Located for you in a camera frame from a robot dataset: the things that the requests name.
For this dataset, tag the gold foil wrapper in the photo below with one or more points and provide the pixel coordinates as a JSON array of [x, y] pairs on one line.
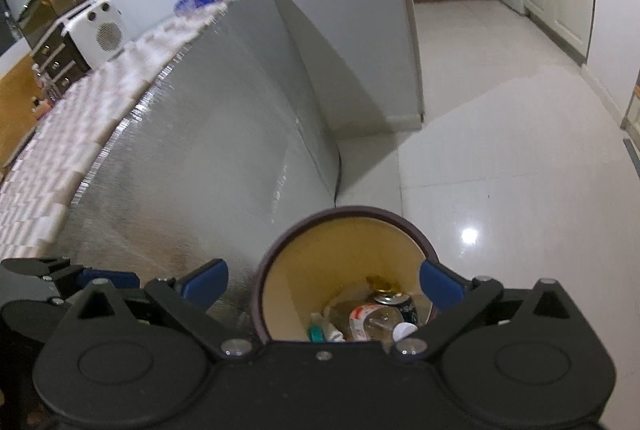
[[379, 285]]

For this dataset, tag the checkered beige tablecloth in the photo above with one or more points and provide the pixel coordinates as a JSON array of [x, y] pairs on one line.
[[36, 194]]

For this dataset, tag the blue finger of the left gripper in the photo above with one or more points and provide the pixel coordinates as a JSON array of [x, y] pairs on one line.
[[121, 280]]

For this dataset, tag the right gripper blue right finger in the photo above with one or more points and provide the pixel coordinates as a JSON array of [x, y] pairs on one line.
[[442, 286]]

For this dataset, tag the clear plastic water bottle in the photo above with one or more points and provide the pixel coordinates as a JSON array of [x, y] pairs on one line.
[[374, 322]]

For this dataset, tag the yellow plastic trash bin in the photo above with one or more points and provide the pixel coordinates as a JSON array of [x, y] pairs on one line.
[[327, 253]]

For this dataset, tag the white paper towel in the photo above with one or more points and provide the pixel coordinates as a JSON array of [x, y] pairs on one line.
[[333, 323]]

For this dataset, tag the crushed blue drink can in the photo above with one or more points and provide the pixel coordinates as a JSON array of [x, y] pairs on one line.
[[398, 300]]

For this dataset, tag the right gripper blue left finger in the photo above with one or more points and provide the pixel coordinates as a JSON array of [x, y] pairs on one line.
[[205, 285]]

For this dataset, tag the white space heater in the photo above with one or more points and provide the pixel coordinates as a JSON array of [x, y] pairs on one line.
[[99, 33]]

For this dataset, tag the black drawer cabinet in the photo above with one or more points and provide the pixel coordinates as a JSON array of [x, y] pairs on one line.
[[55, 53]]

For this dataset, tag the glass fish tank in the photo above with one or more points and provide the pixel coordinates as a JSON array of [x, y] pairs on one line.
[[39, 15]]

